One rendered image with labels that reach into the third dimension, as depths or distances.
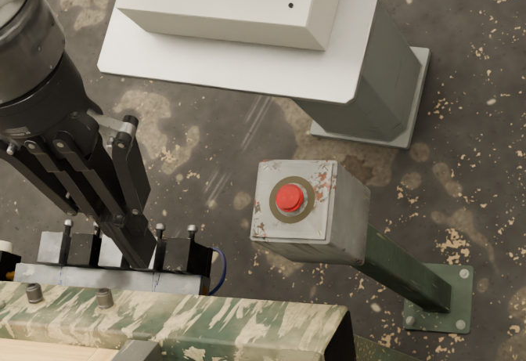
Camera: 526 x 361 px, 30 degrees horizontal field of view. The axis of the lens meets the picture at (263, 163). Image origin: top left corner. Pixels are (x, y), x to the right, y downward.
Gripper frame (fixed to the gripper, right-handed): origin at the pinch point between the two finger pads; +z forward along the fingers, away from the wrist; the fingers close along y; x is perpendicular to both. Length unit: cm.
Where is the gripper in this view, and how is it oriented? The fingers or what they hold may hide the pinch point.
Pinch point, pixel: (129, 232)
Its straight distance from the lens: 85.5
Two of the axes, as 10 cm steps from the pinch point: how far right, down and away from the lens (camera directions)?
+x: 2.2, -7.8, 5.9
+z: 3.1, 6.3, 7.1
